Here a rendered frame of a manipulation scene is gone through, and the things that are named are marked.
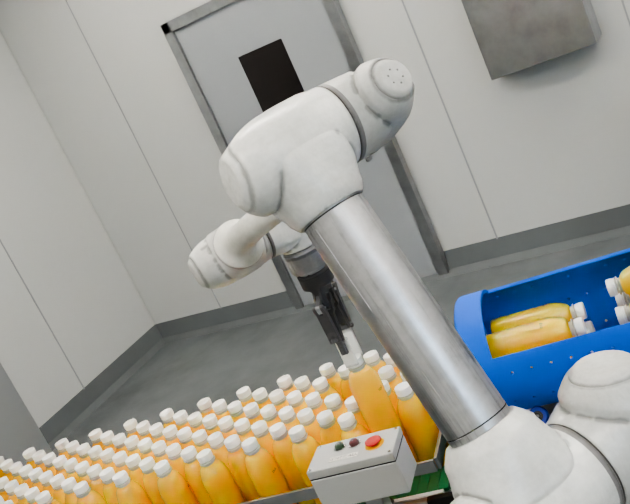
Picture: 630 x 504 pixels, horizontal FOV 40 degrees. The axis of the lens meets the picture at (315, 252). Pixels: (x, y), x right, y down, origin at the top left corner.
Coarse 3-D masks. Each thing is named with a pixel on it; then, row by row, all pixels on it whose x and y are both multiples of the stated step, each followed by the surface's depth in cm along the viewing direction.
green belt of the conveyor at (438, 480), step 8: (440, 472) 201; (416, 480) 202; (424, 480) 200; (432, 480) 199; (440, 480) 198; (448, 480) 196; (416, 488) 199; (424, 488) 197; (432, 488) 196; (440, 488) 195; (448, 488) 194; (392, 496) 200; (400, 496) 198
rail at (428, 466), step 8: (424, 464) 192; (432, 464) 192; (416, 472) 193; (424, 472) 193; (432, 472) 192; (304, 488) 203; (312, 488) 202; (272, 496) 206; (280, 496) 206; (288, 496) 205; (296, 496) 204; (304, 496) 204; (312, 496) 203
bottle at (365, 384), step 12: (360, 372) 195; (372, 372) 196; (360, 384) 194; (372, 384) 194; (360, 396) 195; (372, 396) 195; (384, 396) 196; (360, 408) 198; (372, 408) 196; (384, 408) 196; (372, 420) 197; (384, 420) 197; (396, 420) 199; (372, 432) 199
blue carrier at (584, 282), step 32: (608, 256) 194; (512, 288) 203; (544, 288) 204; (576, 288) 204; (480, 320) 190; (608, 320) 204; (480, 352) 188; (544, 352) 183; (576, 352) 180; (512, 384) 187; (544, 384) 185
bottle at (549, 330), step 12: (528, 324) 191; (540, 324) 189; (552, 324) 188; (564, 324) 187; (492, 336) 193; (504, 336) 191; (516, 336) 190; (528, 336) 189; (540, 336) 188; (552, 336) 187; (564, 336) 187; (492, 348) 192; (504, 348) 191; (516, 348) 190; (528, 348) 189
